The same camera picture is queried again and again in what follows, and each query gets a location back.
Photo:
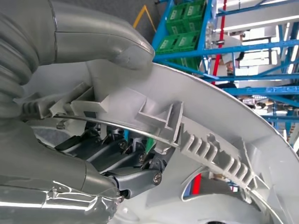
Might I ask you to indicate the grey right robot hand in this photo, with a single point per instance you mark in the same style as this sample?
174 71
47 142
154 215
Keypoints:
47 173

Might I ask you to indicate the blue metal shelf rack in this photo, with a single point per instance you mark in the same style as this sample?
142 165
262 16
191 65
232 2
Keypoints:
201 51

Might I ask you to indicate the green plastic crate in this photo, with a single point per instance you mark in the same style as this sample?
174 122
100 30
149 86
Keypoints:
174 14
184 40
190 9
164 44

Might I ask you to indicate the green crate stack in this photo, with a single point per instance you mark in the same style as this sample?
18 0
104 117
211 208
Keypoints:
186 63

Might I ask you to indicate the red barrier belt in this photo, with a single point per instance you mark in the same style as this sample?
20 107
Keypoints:
219 31

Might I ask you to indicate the person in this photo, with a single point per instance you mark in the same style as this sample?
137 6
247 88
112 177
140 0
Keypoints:
231 58

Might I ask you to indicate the white desk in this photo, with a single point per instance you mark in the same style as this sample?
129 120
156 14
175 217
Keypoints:
257 18

